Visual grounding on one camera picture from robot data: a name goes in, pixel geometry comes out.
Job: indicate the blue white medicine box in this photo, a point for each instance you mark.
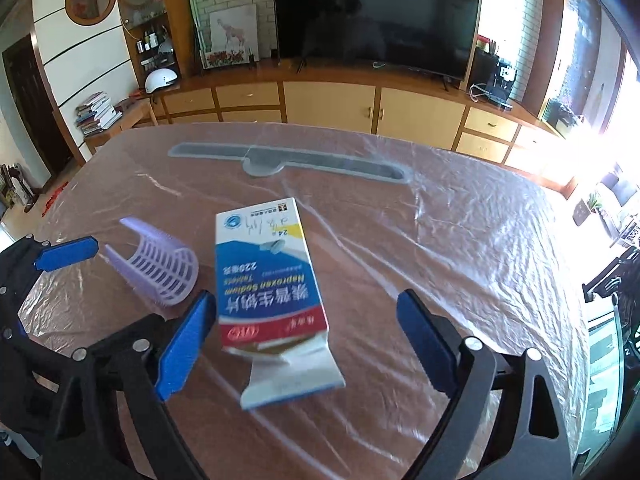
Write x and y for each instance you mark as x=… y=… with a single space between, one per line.
x=270 y=309

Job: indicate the stack of books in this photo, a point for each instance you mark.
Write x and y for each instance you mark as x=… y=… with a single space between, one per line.
x=96 y=114

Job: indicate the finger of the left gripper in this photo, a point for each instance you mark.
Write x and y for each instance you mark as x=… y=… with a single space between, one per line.
x=27 y=254

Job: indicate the small wooden side table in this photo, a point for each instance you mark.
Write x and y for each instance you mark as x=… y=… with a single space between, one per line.
x=139 y=111

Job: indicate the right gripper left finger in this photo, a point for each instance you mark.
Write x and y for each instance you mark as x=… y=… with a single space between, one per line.
x=175 y=346

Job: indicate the wooden tv cabinet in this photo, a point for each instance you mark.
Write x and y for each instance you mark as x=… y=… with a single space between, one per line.
x=385 y=103

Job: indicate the grey table inlay strip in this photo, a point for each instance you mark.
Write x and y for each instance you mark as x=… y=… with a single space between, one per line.
x=261 y=161

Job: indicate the glass display cabinet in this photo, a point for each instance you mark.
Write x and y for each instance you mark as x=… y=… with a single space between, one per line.
x=170 y=17

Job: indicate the black coffee machine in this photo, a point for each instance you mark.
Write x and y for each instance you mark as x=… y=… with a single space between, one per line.
x=492 y=79

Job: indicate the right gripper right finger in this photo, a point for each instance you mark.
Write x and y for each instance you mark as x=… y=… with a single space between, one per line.
x=528 y=439

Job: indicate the black television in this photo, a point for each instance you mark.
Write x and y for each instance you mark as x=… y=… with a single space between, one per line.
x=431 y=35

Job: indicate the black metal chair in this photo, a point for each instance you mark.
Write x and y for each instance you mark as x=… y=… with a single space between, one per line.
x=619 y=280

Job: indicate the purple plastic basket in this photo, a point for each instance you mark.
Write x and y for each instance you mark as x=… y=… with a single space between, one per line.
x=161 y=269

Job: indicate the white helmet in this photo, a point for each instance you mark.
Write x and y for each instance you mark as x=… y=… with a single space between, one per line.
x=159 y=79

